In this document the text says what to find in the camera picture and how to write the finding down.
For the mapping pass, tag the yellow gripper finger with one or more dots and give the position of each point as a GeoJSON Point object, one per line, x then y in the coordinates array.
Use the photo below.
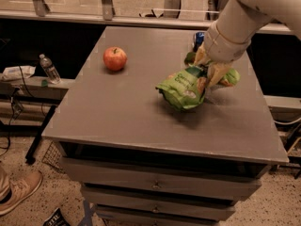
{"type": "Point", "coordinates": [216, 71]}
{"type": "Point", "coordinates": [201, 57]}

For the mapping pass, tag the green rice chip bag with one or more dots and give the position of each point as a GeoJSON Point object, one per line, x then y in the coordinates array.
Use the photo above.
{"type": "Point", "coordinates": [186, 89]}

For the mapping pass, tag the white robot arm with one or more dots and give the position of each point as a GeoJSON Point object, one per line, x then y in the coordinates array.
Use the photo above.
{"type": "Point", "coordinates": [228, 37]}

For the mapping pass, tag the red apple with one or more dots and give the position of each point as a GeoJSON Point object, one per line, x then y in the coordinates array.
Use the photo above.
{"type": "Point", "coordinates": [114, 58]}

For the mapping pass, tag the black snack bag on floor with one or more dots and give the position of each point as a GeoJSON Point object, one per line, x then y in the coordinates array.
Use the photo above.
{"type": "Point", "coordinates": [56, 219]}

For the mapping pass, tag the blue soda can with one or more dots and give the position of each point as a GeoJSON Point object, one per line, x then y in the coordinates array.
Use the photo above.
{"type": "Point", "coordinates": [198, 39]}

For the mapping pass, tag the metal window railing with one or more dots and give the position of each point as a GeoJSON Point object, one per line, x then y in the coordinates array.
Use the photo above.
{"type": "Point", "coordinates": [178, 14]}

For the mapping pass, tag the grey drawer cabinet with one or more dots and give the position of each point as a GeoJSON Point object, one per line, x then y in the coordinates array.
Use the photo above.
{"type": "Point", "coordinates": [138, 159]}

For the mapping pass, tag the clear plastic water bottle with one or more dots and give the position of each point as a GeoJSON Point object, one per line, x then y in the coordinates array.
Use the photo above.
{"type": "Point", "coordinates": [49, 68]}

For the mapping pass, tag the low grey side bench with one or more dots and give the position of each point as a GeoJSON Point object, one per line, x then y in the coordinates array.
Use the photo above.
{"type": "Point", "coordinates": [27, 105]}

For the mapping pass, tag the white crumpled cloth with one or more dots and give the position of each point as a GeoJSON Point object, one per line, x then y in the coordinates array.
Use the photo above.
{"type": "Point", "coordinates": [17, 72]}

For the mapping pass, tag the tan shoe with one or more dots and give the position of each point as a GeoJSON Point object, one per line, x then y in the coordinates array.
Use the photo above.
{"type": "Point", "coordinates": [14, 192]}

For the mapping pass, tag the wire mesh basket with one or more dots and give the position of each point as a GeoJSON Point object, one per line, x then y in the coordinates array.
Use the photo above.
{"type": "Point", "coordinates": [52, 157]}

